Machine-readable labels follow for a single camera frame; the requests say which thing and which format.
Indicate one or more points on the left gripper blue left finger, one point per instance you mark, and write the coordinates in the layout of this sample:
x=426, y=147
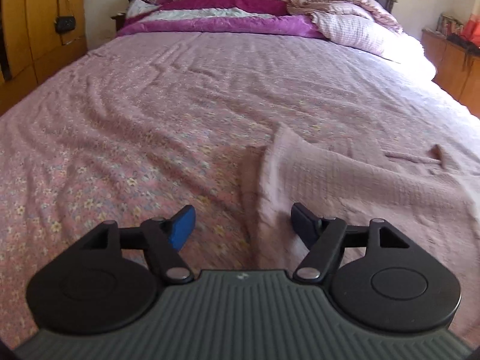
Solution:
x=164, y=238

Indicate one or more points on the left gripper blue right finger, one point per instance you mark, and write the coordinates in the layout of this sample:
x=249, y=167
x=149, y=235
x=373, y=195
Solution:
x=323, y=238

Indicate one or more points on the pink knitted sweater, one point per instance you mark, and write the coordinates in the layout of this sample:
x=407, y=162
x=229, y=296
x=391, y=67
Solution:
x=429, y=197

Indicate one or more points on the pink floral bedspread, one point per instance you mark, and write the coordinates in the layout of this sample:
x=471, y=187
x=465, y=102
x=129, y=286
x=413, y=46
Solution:
x=151, y=122

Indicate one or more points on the wooden dresser with drawers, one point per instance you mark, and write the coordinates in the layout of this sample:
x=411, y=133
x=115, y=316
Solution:
x=457, y=69

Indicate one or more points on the pink checkered ruffled duvet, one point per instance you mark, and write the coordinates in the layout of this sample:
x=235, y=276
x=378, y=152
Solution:
x=365, y=25

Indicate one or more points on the dark wooden nightstand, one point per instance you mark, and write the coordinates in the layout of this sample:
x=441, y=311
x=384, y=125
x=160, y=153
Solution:
x=119, y=20

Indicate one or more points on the orange wooden wardrobe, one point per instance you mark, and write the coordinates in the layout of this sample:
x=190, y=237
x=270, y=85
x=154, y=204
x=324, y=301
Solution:
x=31, y=51

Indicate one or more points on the magenta white striped quilt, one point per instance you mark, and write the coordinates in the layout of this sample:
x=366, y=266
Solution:
x=216, y=16

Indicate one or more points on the black bag on wardrobe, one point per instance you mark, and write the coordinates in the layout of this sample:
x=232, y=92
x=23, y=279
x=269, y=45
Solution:
x=65, y=24

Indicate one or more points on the black item on dresser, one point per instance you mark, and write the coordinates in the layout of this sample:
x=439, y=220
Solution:
x=468, y=46

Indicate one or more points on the books on dresser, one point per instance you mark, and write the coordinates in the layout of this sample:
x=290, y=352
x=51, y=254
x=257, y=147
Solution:
x=448, y=25

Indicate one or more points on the red orange curtain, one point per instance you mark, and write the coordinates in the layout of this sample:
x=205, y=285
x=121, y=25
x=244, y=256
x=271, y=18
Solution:
x=471, y=30

